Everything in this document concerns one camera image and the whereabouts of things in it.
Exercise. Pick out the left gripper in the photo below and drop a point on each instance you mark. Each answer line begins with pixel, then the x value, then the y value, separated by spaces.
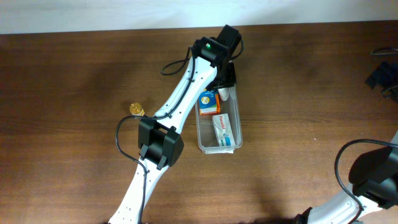
pixel 229 80

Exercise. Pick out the white spray bottle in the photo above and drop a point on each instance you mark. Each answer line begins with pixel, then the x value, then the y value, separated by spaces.
pixel 223 93

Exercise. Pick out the orange medicine box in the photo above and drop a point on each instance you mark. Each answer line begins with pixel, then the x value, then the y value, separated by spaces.
pixel 218 105

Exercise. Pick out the yellow blue medicine box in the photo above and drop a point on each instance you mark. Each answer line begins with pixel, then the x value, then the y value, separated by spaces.
pixel 208 102

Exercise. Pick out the white Panadol box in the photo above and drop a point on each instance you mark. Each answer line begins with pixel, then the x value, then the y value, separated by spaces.
pixel 223 131

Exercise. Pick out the small gold-lid balm jar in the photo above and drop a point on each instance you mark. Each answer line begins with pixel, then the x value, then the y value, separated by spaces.
pixel 136 109

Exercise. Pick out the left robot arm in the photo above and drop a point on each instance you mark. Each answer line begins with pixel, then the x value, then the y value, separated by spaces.
pixel 208 64

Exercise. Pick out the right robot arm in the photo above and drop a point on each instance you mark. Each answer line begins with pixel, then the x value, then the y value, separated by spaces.
pixel 371 187

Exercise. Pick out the clear plastic container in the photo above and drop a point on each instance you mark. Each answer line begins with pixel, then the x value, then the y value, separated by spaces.
pixel 208 105

